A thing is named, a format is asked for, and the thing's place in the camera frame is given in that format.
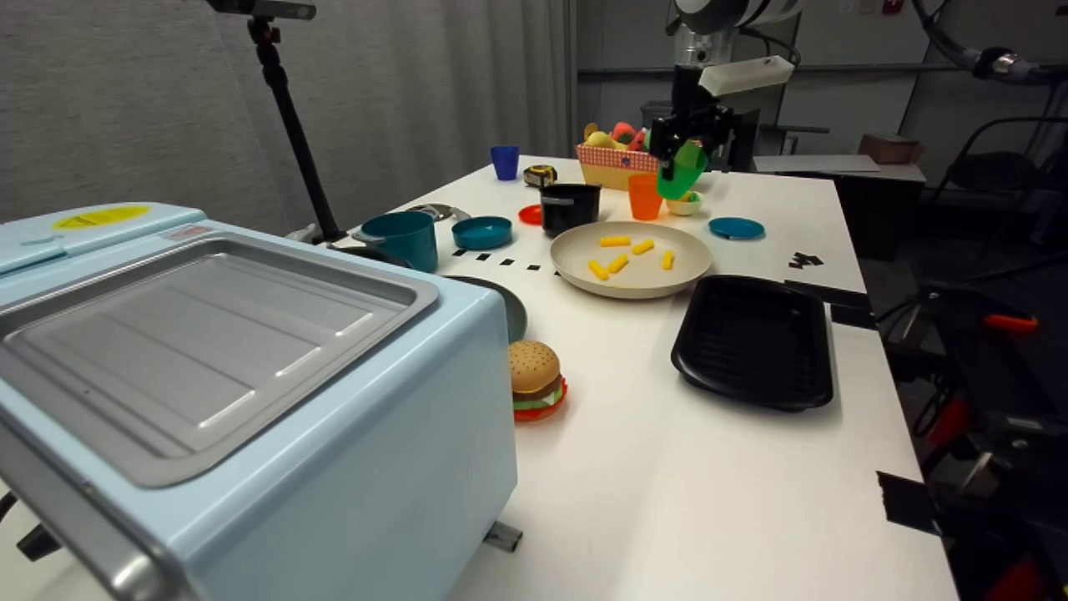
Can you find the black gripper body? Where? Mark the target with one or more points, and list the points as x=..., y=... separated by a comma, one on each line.
x=702, y=104

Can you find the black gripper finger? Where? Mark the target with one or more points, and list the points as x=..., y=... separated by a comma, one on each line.
x=664, y=140

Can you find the yellow toy pasta piece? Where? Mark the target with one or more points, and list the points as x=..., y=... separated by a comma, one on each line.
x=599, y=272
x=615, y=241
x=645, y=248
x=670, y=261
x=619, y=266

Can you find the orange plastic cup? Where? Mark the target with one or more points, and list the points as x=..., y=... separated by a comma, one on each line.
x=643, y=199

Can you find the white round plate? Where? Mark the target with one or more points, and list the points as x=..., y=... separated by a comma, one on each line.
x=580, y=253

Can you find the small blue cup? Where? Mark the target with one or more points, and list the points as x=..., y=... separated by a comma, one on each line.
x=505, y=163

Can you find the pink toy fruit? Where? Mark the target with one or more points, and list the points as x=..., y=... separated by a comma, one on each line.
x=626, y=134

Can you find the tan fruit basket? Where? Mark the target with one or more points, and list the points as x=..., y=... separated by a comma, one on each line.
x=606, y=167

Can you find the yellow toy fruit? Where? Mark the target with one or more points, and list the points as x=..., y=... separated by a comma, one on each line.
x=599, y=138

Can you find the blue round lid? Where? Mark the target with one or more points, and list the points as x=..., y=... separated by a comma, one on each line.
x=736, y=227

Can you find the black mug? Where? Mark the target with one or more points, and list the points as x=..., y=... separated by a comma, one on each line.
x=569, y=207

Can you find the small black yellow object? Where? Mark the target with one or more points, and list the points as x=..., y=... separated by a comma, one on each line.
x=542, y=174

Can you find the red round lid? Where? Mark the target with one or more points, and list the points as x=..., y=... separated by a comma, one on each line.
x=528, y=214

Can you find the grey side table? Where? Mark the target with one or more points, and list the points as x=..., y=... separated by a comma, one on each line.
x=846, y=167

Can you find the brown box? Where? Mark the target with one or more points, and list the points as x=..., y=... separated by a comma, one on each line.
x=890, y=148

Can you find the teal bowl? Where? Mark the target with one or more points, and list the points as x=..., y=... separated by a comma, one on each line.
x=482, y=231

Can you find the black rectangular tray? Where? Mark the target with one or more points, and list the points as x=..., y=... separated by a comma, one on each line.
x=752, y=337

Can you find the silver metal bowl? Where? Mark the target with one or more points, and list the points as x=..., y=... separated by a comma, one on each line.
x=435, y=213

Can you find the square black tape patch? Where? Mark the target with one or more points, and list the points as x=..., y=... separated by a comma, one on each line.
x=904, y=502
x=856, y=313

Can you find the toy burger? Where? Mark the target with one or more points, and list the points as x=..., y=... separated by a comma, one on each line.
x=535, y=368

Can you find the teal mug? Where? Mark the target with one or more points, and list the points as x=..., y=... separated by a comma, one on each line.
x=403, y=237

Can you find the black chair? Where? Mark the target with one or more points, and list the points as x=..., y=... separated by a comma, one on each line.
x=1001, y=167

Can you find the black tripod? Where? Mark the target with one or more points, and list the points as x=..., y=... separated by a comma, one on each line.
x=293, y=122

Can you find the light blue toaster oven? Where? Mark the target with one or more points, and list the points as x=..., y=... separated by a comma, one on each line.
x=254, y=421

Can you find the black camera on tripod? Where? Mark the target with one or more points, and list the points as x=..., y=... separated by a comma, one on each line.
x=260, y=7

